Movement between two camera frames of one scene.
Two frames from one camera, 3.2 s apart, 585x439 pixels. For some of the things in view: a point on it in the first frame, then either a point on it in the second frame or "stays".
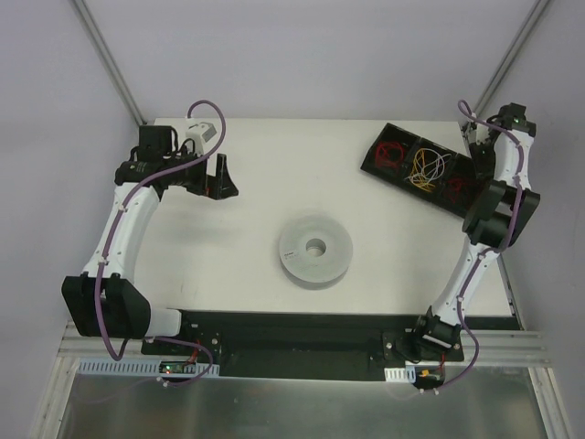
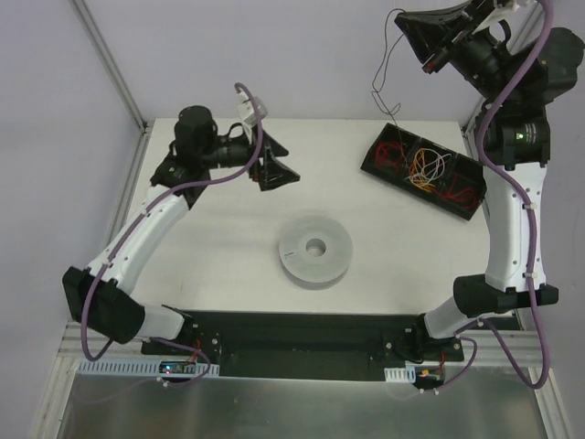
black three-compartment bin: x=425 y=169 stays
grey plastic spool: x=314 y=252 stays
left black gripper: x=210 y=177 -> x=257 y=161
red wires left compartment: x=389 y=154 stays
